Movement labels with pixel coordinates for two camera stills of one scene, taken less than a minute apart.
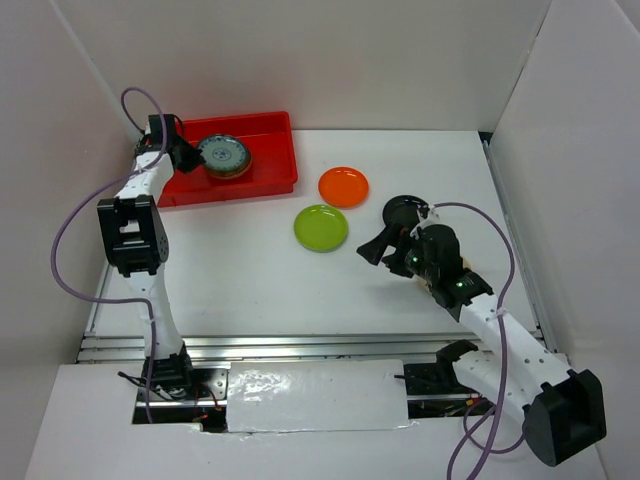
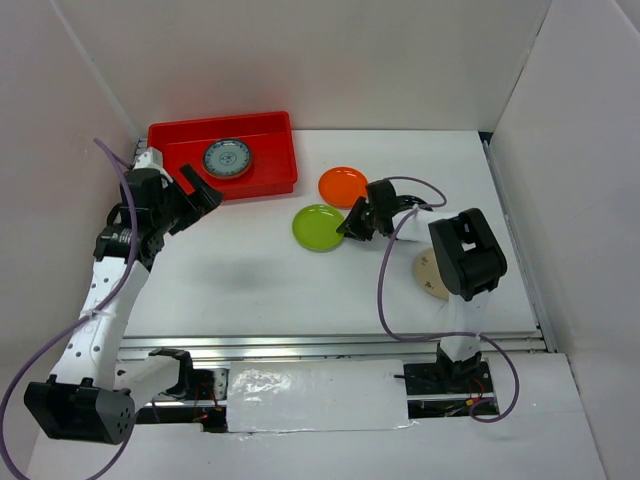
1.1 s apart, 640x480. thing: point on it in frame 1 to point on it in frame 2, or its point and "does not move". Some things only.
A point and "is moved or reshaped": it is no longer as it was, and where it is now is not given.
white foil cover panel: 346,395 does not move
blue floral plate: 223,153 is moved or reshaped
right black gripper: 374,249 to 351,226
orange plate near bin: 343,187 does not move
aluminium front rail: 278,347 does not move
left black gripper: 194,158 to 203,198
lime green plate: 321,227 does not move
